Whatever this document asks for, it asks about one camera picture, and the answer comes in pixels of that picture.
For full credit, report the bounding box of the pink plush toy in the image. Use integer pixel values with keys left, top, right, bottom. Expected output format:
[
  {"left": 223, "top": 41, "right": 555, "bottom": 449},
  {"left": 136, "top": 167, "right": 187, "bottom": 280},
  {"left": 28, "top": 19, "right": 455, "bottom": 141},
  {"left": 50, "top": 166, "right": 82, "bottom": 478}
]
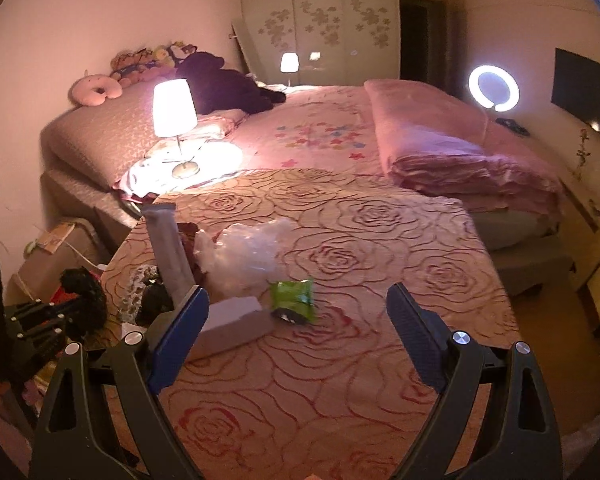
[{"left": 69, "top": 72, "right": 123, "bottom": 107}]

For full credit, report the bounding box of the rose patterned cloth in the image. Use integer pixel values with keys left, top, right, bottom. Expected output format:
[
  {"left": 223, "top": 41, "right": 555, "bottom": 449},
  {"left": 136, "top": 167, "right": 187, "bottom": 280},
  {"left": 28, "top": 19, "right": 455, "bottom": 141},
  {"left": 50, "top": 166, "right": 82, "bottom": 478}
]
[{"left": 100, "top": 169, "right": 521, "bottom": 480}]

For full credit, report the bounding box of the black fuzzy object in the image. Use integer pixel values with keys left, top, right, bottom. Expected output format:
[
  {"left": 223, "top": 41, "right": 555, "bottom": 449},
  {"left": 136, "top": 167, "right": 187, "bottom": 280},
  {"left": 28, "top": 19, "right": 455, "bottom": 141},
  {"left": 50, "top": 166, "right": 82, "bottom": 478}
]
[{"left": 60, "top": 267, "right": 107, "bottom": 337}]

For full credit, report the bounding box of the black wall television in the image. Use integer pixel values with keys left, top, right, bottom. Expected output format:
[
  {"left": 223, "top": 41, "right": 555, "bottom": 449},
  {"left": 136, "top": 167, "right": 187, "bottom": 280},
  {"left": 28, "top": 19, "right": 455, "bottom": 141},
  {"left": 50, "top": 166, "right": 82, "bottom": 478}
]
[{"left": 551, "top": 48, "right": 600, "bottom": 133}]

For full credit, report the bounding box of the clear plastic bag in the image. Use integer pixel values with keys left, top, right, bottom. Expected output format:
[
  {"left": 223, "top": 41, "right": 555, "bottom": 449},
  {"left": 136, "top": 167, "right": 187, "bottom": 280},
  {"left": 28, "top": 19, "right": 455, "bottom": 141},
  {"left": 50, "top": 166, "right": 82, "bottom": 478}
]
[{"left": 194, "top": 220, "right": 293, "bottom": 296}]

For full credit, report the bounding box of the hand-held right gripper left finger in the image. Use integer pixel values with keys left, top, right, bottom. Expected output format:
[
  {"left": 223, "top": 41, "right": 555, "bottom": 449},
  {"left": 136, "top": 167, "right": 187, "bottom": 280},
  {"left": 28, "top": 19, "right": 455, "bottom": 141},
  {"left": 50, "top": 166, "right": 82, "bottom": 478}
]
[{"left": 28, "top": 285, "right": 211, "bottom": 480}]

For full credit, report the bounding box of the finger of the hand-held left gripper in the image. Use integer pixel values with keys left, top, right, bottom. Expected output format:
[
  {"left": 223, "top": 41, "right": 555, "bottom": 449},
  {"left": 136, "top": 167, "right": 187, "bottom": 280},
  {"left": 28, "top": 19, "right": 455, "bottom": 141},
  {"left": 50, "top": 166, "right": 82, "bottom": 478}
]
[
  {"left": 15, "top": 326, "right": 70, "bottom": 367},
  {"left": 4, "top": 300, "right": 66, "bottom": 332}
]

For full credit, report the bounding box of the small lit table lamp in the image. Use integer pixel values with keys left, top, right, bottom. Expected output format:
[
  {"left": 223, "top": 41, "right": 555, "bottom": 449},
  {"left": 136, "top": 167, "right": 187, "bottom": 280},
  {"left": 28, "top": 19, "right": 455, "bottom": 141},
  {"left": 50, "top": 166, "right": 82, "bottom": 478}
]
[{"left": 280, "top": 52, "right": 300, "bottom": 87}]

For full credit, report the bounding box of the bed with floral sheet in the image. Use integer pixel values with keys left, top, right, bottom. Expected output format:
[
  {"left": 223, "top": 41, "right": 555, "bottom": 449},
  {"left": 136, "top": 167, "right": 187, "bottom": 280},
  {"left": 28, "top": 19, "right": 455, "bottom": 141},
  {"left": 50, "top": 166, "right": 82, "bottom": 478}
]
[{"left": 40, "top": 80, "right": 576, "bottom": 296}]

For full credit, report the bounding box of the green snack packet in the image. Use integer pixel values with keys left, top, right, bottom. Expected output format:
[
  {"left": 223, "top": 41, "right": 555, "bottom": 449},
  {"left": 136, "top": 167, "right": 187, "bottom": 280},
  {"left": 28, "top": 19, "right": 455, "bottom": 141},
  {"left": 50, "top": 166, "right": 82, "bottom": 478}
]
[{"left": 270, "top": 277, "right": 316, "bottom": 325}]

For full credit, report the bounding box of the white ring light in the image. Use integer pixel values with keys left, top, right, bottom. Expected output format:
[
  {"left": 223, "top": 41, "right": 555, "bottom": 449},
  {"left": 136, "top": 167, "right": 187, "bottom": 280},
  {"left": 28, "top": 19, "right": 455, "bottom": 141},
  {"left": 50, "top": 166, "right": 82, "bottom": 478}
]
[{"left": 467, "top": 65, "right": 517, "bottom": 113}]

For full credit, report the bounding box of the white patterned wrapper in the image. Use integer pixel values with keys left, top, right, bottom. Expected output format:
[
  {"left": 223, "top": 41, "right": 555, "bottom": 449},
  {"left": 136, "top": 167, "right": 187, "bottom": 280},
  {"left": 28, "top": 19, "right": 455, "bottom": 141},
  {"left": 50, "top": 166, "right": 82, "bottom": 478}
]
[{"left": 119, "top": 264, "right": 158, "bottom": 321}]

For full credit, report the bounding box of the black crumpled wrapper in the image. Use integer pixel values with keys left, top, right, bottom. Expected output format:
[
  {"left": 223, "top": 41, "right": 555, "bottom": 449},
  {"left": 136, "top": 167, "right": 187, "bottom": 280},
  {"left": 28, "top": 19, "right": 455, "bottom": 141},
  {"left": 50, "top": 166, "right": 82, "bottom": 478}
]
[{"left": 140, "top": 280, "right": 176, "bottom": 326}]

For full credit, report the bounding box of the folded pink blanket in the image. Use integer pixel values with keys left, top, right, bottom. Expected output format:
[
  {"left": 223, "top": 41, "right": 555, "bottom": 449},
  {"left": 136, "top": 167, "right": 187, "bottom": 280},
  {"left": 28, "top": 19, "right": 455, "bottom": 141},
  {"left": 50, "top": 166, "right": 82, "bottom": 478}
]
[{"left": 364, "top": 78, "right": 566, "bottom": 211}]

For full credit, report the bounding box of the white cable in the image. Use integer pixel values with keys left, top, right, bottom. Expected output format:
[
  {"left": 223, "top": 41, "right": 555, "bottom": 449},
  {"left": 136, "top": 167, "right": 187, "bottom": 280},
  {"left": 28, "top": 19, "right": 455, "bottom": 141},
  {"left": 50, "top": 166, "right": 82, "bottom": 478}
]
[{"left": 62, "top": 240, "right": 106, "bottom": 272}]

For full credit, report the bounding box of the dark plush toy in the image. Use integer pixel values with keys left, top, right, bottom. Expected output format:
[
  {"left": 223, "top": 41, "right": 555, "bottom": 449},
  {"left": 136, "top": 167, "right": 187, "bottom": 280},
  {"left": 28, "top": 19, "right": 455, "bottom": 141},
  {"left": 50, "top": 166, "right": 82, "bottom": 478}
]
[{"left": 175, "top": 51, "right": 287, "bottom": 115}]

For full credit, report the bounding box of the lit white table lamp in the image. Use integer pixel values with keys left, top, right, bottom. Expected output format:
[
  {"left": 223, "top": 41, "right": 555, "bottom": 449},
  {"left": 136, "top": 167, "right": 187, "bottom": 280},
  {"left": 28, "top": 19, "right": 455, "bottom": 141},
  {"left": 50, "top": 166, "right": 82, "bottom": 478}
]
[{"left": 152, "top": 78, "right": 200, "bottom": 180}]

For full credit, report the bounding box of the floral sliding door wardrobe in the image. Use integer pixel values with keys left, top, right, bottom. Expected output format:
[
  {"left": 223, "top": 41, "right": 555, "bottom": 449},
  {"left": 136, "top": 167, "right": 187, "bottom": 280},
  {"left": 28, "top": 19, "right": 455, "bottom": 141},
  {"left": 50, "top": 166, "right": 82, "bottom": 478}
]
[{"left": 239, "top": 0, "right": 401, "bottom": 87}]

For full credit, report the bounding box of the brown plush toy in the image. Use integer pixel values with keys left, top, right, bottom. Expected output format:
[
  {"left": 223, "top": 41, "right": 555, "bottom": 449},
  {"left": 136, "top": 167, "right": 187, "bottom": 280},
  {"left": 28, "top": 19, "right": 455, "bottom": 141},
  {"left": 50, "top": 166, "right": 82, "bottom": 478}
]
[{"left": 110, "top": 42, "right": 201, "bottom": 86}]

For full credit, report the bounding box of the white tissue box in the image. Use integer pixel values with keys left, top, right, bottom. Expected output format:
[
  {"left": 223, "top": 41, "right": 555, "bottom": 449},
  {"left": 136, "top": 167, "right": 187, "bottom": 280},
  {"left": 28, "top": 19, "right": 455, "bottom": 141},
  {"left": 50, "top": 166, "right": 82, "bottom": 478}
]
[{"left": 187, "top": 296, "right": 276, "bottom": 361}]

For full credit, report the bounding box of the brown nightstand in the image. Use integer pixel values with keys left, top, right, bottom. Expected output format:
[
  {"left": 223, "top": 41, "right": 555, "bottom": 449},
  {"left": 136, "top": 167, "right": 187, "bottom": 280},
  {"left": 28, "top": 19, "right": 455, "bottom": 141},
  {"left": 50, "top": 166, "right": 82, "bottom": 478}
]
[{"left": 17, "top": 217, "right": 111, "bottom": 306}]

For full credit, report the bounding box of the grey packet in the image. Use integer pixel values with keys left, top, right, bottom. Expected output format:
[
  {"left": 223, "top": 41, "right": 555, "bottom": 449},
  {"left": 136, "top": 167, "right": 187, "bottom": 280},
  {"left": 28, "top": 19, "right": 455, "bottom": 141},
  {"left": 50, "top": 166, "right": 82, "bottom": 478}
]
[{"left": 142, "top": 203, "right": 201, "bottom": 301}]

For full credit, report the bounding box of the leaning white board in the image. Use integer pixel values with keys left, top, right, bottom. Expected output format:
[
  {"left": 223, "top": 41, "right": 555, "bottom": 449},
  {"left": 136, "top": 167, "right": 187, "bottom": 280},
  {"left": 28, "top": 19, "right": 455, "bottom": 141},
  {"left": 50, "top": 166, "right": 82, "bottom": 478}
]
[{"left": 230, "top": 22, "right": 262, "bottom": 83}]

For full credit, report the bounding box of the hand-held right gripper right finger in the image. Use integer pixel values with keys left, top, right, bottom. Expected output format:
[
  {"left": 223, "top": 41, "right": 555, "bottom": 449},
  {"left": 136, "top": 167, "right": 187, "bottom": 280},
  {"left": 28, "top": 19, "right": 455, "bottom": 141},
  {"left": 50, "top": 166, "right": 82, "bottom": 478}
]
[{"left": 386, "top": 282, "right": 563, "bottom": 480}]

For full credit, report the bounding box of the cream floral dresser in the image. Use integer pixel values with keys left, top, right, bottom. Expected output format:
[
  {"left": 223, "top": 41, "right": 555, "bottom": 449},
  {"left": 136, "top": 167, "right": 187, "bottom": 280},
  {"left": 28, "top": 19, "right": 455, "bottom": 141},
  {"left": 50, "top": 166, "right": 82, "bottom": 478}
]
[{"left": 560, "top": 110, "right": 600, "bottom": 341}]

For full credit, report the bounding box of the brown patterned headboard cushion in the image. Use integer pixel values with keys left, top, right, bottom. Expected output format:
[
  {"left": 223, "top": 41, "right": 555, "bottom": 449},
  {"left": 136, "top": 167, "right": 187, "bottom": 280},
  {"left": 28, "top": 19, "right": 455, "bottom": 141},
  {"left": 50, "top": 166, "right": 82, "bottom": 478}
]
[{"left": 42, "top": 80, "right": 191, "bottom": 191}]

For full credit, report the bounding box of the dark wooden door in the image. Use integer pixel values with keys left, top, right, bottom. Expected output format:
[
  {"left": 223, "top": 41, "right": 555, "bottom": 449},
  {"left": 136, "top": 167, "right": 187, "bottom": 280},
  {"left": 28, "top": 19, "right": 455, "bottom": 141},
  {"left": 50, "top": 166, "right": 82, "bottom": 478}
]
[{"left": 399, "top": 0, "right": 448, "bottom": 83}]

